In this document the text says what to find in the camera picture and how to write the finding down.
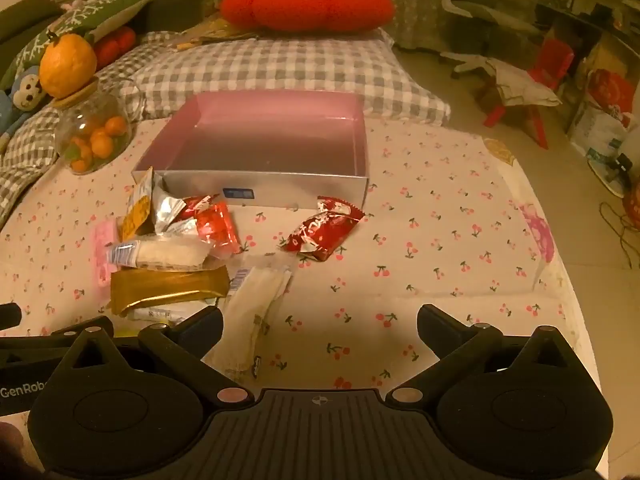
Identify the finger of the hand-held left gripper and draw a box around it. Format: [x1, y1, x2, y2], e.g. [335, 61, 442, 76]
[0, 316, 117, 361]
[0, 304, 22, 334]

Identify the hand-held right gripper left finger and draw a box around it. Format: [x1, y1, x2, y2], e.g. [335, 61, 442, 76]
[62, 305, 256, 407]

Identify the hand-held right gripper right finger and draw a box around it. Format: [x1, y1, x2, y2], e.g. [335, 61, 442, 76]
[385, 304, 581, 406]

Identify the clear rice cracker packet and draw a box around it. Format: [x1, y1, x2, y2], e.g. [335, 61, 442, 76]
[107, 237, 211, 272]
[205, 260, 293, 378]

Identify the gold snack bar packet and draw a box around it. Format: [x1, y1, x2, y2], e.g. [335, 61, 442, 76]
[110, 266, 231, 317]

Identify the red and white snack packet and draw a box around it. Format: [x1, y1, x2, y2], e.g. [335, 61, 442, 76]
[194, 202, 242, 259]

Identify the pink snack packet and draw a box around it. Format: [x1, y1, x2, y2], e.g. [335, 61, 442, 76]
[94, 220, 121, 287]

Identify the silver foil snack packet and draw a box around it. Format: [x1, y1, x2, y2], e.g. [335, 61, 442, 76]
[152, 172, 188, 233]

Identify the orange and white snack packet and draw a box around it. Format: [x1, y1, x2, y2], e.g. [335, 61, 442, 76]
[120, 167, 156, 241]

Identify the silver box with pink inside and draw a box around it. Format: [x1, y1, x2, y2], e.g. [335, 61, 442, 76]
[132, 91, 371, 211]

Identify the grey checked blanket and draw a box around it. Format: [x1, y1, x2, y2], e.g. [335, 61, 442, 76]
[0, 105, 68, 228]

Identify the pile of small oranges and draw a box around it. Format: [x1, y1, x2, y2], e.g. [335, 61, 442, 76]
[67, 116, 128, 173]

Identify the round glass jar wooden lid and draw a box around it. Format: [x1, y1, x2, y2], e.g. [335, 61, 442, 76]
[50, 77, 135, 177]

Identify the blue monkey plush toy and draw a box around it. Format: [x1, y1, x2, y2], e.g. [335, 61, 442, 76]
[0, 72, 51, 142]

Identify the clear glass cup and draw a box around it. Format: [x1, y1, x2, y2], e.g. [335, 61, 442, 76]
[117, 79, 147, 122]

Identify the white plastic bag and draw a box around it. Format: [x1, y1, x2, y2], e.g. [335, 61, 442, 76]
[567, 102, 636, 197]

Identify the white crumpled cloth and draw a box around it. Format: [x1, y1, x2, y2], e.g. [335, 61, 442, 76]
[487, 57, 563, 108]

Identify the orange pumpkin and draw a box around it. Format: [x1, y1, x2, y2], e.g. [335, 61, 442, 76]
[39, 32, 98, 100]

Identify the grey checked pillow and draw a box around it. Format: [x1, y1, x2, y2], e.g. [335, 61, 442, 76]
[120, 30, 451, 126]

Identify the tan flat object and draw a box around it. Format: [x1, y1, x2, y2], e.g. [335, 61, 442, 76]
[172, 19, 261, 52]

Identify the red stool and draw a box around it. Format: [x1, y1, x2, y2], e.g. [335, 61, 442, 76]
[482, 37, 576, 150]

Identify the small red plush cushion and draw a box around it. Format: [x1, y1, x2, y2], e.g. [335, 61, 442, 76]
[94, 26, 137, 68]

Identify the red and white bag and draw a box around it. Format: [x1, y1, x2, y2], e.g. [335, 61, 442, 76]
[580, 67, 640, 128]

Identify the dark green sofa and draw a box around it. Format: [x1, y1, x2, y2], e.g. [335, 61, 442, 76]
[0, 0, 66, 46]

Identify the green snowflake cushion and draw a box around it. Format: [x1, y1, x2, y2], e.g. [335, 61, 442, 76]
[0, 0, 153, 92]

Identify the grey office chair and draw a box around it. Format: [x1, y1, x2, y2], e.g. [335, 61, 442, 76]
[440, 0, 546, 78]

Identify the large red cushion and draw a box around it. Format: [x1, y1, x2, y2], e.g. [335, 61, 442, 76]
[220, 0, 393, 33]

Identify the black floor cable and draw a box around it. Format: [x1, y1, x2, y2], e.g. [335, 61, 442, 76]
[600, 202, 640, 272]

